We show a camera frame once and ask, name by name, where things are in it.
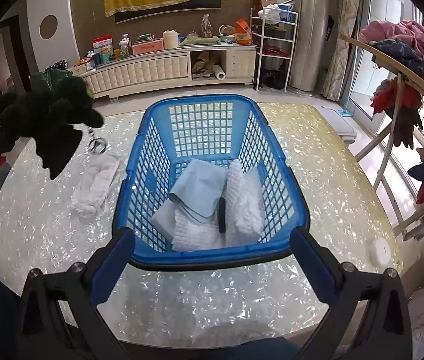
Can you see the black plush toy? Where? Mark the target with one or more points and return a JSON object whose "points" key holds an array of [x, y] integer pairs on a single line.
{"points": [[48, 116]]}

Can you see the white metal shelf rack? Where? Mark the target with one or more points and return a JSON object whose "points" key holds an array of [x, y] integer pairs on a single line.
{"points": [[274, 27]]}

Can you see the red white snack box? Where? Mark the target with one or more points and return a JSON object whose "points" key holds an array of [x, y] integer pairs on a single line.
{"points": [[103, 45]]}

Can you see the white rolled towel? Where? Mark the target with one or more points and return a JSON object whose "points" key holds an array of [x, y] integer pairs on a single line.
{"points": [[95, 184]]}

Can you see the wooden drying rail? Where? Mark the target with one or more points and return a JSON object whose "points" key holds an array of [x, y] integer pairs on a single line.
{"points": [[391, 64]]}

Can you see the blue plastic laundry basket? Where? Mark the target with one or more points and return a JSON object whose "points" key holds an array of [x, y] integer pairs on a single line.
{"points": [[182, 154]]}

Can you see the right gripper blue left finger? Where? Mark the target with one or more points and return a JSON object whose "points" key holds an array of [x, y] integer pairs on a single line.
{"points": [[108, 263]]}

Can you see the white round lid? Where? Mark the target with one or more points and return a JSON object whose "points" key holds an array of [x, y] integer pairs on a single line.
{"points": [[380, 252]]}

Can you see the white waffle towel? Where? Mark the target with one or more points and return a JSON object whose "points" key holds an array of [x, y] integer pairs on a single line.
{"points": [[245, 211]]}

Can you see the orange bag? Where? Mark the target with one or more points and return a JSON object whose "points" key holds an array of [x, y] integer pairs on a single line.
{"points": [[243, 34]]}

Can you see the pink clothes pile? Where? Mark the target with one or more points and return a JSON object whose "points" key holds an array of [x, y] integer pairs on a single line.
{"points": [[407, 32]]}

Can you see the tall standing air conditioner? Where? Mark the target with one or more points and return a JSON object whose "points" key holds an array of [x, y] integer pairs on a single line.
{"points": [[308, 46]]}

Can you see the white tv cabinet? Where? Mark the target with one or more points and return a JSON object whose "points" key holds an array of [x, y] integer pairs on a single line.
{"points": [[185, 66]]}

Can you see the dark green plastic bag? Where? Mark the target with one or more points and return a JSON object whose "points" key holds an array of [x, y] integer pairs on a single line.
{"points": [[48, 81]]}

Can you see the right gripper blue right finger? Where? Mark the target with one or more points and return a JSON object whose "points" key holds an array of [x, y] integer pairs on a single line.
{"points": [[318, 264]]}

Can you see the paper towel roll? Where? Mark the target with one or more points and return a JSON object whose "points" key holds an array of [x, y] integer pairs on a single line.
{"points": [[218, 72]]}

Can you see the pink storage box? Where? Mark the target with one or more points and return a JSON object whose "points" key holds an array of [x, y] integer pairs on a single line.
{"points": [[145, 47]]}

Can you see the cream cylindrical jar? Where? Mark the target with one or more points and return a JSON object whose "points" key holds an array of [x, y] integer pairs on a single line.
{"points": [[170, 39]]}

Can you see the patterned beige curtain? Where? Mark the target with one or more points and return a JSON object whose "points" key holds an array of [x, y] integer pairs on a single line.
{"points": [[347, 16]]}

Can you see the white sponge cloth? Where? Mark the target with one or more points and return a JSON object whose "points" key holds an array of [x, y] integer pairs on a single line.
{"points": [[184, 234]]}

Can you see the light blue cloth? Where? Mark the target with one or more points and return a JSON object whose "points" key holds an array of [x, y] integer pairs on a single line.
{"points": [[198, 189]]}

